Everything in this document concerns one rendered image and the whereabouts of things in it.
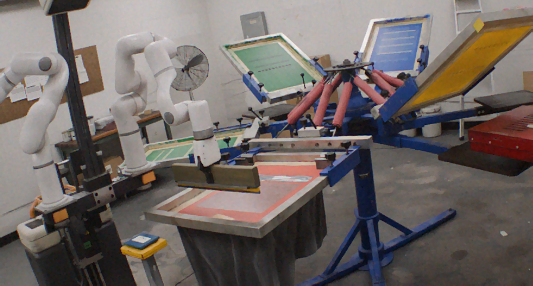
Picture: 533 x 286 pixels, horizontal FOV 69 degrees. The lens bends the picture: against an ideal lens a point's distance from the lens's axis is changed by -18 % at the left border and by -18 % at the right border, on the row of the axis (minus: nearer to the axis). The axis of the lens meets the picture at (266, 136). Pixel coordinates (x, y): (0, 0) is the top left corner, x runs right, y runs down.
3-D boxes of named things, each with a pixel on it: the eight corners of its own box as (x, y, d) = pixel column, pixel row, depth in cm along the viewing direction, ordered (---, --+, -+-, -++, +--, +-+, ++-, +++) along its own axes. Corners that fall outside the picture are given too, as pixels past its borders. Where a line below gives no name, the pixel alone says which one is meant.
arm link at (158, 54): (118, 41, 174) (143, 36, 186) (138, 87, 175) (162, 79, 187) (141, 21, 165) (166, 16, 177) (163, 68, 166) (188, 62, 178)
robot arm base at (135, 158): (116, 170, 196) (107, 137, 192) (138, 162, 205) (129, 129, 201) (134, 173, 185) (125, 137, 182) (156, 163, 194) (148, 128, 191)
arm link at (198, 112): (167, 106, 170) (182, 100, 178) (173, 133, 173) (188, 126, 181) (198, 101, 163) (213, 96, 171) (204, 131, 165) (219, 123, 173)
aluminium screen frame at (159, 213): (261, 238, 148) (259, 228, 147) (146, 220, 182) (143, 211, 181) (358, 159, 210) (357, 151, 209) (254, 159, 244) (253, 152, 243)
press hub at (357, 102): (387, 276, 273) (363, 60, 244) (334, 271, 296) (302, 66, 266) (406, 247, 304) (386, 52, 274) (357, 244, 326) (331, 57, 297)
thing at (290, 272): (283, 316, 170) (263, 223, 161) (275, 314, 172) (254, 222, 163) (335, 261, 206) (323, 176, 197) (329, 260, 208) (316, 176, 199)
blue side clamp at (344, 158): (331, 187, 186) (329, 170, 184) (320, 187, 189) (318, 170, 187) (360, 162, 209) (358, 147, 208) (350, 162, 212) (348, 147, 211)
